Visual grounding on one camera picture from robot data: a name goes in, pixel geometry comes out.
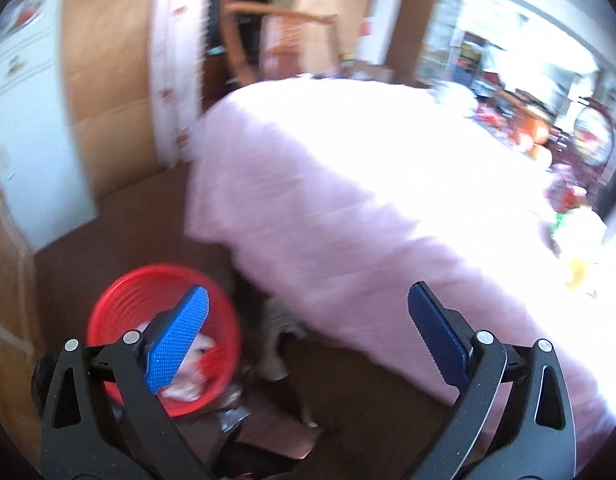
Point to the pink floral tablecloth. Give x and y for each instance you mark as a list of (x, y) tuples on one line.
[(336, 195)]

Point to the embroidered round table screen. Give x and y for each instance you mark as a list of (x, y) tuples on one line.
[(594, 135)]

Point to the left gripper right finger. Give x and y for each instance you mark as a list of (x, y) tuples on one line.
[(445, 333)]

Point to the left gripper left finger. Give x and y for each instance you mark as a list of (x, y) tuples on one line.
[(170, 335)]

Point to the floral curtain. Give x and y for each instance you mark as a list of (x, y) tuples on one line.
[(175, 73)]

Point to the white cabinet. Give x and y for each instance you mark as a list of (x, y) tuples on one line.
[(42, 177)]

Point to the red mesh waste basket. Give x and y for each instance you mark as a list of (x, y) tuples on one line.
[(131, 302)]

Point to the wooden chair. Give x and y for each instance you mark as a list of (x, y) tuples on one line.
[(282, 40)]

